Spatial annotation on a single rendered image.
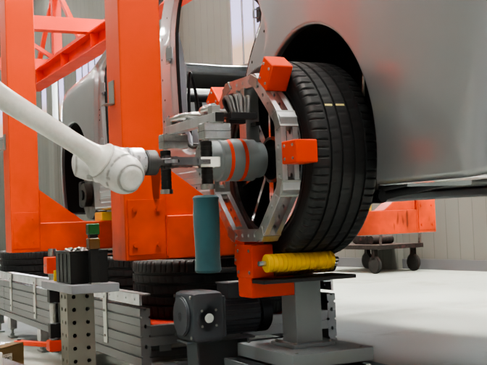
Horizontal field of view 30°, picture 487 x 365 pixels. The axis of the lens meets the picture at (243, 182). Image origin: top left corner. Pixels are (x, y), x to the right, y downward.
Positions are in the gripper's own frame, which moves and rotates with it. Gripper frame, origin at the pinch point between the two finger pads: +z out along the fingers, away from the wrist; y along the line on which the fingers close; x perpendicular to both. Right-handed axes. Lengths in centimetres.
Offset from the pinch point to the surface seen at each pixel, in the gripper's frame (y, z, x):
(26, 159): -253, 3, 21
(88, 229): -53, -22, -19
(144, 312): -70, 4, -51
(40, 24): -909, 177, 246
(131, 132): -60, -3, 15
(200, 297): -39, 13, -44
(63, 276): -70, -27, -35
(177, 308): -50, 9, -48
